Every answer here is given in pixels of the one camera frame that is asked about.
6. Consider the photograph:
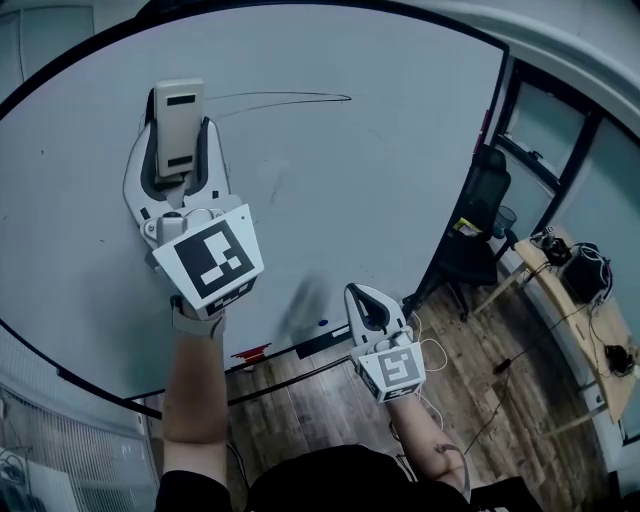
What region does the black-framed whiteboard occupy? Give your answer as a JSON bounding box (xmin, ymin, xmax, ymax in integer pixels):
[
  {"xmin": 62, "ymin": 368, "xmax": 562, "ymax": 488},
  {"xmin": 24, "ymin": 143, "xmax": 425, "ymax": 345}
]
[{"xmin": 0, "ymin": 0, "xmax": 511, "ymax": 419}]

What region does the person's left forearm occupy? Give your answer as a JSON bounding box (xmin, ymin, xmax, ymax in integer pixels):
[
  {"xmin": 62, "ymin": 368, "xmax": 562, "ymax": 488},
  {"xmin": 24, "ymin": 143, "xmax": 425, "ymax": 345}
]
[{"xmin": 159, "ymin": 299, "xmax": 230, "ymax": 481}]

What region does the grey strap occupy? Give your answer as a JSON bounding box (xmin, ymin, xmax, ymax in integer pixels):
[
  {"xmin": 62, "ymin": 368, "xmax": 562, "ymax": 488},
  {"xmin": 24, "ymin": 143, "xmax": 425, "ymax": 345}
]
[{"xmin": 452, "ymin": 444, "xmax": 474, "ymax": 501}]

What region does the person's black shirt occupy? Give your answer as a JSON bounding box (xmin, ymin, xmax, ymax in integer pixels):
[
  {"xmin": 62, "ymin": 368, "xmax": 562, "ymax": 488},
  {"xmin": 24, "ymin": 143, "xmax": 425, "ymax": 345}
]
[{"xmin": 154, "ymin": 443, "xmax": 544, "ymax": 512}]

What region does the glass partition with blinds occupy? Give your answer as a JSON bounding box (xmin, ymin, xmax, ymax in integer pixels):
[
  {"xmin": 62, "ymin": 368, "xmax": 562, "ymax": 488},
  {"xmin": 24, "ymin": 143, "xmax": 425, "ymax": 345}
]
[{"xmin": 0, "ymin": 379, "xmax": 166, "ymax": 512}]

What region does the black floor cable with adapter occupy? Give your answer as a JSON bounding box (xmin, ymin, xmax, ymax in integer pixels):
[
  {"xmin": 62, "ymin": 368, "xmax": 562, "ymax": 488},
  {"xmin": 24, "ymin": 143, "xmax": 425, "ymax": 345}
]
[{"xmin": 463, "ymin": 299, "xmax": 594, "ymax": 457}]

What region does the red tray item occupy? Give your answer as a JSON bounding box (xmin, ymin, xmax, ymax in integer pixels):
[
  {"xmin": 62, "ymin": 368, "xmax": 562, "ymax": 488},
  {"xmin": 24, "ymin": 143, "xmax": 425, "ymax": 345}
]
[{"xmin": 230, "ymin": 346, "xmax": 273, "ymax": 362}]

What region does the person's right forearm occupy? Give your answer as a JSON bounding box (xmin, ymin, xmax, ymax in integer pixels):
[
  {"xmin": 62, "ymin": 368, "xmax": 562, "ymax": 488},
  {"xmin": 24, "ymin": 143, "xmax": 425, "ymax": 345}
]
[{"xmin": 387, "ymin": 394, "xmax": 471, "ymax": 494}]

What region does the wooden table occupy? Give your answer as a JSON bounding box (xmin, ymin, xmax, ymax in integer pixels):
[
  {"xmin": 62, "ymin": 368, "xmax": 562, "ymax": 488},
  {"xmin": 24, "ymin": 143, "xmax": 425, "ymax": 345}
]
[{"xmin": 472, "ymin": 234, "xmax": 640, "ymax": 441}]

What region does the teal bin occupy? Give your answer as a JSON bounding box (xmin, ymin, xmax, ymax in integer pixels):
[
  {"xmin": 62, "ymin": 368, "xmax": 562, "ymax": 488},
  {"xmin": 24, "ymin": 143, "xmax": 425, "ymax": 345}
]
[{"xmin": 492, "ymin": 204, "xmax": 519, "ymax": 240}]

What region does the yellow packet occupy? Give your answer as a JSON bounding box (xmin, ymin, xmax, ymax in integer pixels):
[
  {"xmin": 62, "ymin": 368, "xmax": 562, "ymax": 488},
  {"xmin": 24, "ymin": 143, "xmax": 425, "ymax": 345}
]
[{"xmin": 453, "ymin": 216, "xmax": 485, "ymax": 237}]

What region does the black cable bundle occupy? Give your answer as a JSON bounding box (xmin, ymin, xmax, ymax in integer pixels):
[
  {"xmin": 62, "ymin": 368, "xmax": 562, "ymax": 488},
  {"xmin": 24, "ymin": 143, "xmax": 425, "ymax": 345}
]
[{"xmin": 603, "ymin": 343, "xmax": 637, "ymax": 377}]

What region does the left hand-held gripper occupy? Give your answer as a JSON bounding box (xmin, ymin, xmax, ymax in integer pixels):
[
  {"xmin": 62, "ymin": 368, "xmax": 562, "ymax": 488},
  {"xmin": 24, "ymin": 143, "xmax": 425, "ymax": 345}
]
[{"xmin": 122, "ymin": 88, "xmax": 265, "ymax": 321}]

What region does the black office chair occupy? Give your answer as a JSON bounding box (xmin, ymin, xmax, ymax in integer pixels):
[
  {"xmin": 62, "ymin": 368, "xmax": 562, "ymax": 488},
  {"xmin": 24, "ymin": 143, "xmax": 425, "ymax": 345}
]
[{"xmin": 402, "ymin": 147, "xmax": 517, "ymax": 322}]

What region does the beige wristband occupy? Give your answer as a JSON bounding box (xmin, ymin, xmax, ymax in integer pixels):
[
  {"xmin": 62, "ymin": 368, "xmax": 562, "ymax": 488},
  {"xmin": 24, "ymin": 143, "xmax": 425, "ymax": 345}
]
[{"xmin": 169, "ymin": 294, "xmax": 227, "ymax": 341}]

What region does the white cable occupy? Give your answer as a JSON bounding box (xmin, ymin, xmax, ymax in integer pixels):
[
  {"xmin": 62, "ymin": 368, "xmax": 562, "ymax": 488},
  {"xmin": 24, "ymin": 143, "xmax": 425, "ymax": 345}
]
[{"xmin": 407, "ymin": 309, "xmax": 450, "ymax": 436}]

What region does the white whiteboard eraser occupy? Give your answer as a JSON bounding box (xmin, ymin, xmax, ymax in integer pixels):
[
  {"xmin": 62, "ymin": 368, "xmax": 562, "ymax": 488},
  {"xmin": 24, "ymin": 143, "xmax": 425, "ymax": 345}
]
[{"xmin": 153, "ymin": 77, "xmax": 206, "ymax": 179}]

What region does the black window frame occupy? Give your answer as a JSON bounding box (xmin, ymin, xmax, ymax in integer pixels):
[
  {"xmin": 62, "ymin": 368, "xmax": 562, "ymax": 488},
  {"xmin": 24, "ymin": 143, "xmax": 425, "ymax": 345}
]
[{"xmin": 472, "ymin": 52, "xmax": 640, "ymax": 446}]

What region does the black box with cables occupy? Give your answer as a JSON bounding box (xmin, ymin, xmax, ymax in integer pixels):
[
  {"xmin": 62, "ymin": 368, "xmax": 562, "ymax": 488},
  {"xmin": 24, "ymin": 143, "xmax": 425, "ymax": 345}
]
[{"xmin": 560, "ymin": 242, "xmax": 612, "ymax": 305}]

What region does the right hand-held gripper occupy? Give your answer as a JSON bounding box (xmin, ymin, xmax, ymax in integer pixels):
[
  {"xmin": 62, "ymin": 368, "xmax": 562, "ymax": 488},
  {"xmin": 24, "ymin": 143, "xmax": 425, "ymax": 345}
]
[{"xmin": 342, "ymin": 282, "xmax": 427, "ymax": 404}]

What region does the small black gadget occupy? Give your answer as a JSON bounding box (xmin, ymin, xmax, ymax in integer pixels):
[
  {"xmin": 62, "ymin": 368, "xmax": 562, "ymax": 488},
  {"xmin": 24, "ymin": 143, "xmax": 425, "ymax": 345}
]
[{"xmin": 528, "ymin": 225, "xmax": 572, "ymax": 267}]

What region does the red strip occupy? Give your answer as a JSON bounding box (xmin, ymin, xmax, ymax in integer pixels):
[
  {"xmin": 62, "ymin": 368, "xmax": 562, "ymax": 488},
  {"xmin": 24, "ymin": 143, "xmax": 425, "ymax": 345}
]
[{"xmin": 473, "ymin": 108, "xmax": 494, "ymax": 157}]

